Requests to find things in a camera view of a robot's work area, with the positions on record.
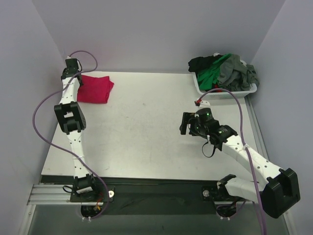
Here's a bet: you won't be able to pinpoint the red t-shirt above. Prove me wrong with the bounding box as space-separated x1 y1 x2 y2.
77 75 114 104

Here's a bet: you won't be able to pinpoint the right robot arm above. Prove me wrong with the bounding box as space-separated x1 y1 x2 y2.
179 108 300 218

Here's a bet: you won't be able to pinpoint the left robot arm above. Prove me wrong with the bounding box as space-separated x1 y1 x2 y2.
54 56 99 202

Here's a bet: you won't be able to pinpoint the green t-shirt in basket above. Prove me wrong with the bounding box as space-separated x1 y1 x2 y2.
197 53 232 91

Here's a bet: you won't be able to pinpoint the white plastic laundry basket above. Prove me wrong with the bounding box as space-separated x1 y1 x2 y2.
192 58 259 101

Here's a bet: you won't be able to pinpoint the black t-shirt in basket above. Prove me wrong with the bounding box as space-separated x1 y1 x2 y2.
188 55 222 72

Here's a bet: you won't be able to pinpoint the grey t-shirt in basket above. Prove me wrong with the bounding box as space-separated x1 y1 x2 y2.
218 54 260 92

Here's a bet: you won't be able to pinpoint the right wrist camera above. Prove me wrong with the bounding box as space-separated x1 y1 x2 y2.
195 99 211 109

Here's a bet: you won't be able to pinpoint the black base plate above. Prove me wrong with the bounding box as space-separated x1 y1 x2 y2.
70 178 242 215

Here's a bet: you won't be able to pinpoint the aluminium frame rail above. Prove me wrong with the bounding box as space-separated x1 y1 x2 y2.
29 180 258 205

